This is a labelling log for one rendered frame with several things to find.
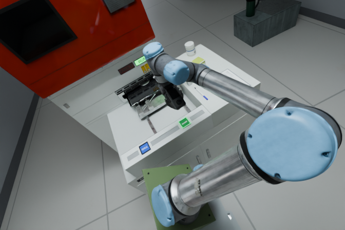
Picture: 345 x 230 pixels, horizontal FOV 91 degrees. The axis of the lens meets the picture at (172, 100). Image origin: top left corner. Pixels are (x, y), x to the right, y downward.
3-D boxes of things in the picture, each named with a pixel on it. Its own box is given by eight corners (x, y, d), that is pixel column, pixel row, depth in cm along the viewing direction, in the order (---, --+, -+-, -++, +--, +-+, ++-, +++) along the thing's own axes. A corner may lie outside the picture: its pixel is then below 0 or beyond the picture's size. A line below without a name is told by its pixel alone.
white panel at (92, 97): (84, 125, 139) (44, 93, 110) (169, 75, 148) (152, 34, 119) (84, 128, 137) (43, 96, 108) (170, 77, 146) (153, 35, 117)
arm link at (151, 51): (148, 56, 56) (137, 49, 62) (159, 80, 64) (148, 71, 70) (166, 44, 58) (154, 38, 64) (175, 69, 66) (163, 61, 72)
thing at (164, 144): (131, 164, 104) (120, 155, 94) (205, 117, 111) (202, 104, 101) (136, 177, 98) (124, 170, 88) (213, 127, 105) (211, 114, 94)
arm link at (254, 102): (358, 119, 38) (203, 58, 70) (357, 125, 31) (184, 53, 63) (327, 159, 42) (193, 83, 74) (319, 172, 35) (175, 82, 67)
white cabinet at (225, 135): (146, 153, 199) (107, 114, 140) (212, 111, 211) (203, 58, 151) (169, 209, 156) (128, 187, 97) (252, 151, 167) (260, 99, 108)
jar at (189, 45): (185, 54, 137) (183, 44, 130) (192, 50, 137) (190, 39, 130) (190, 58, 132) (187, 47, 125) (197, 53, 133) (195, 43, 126)
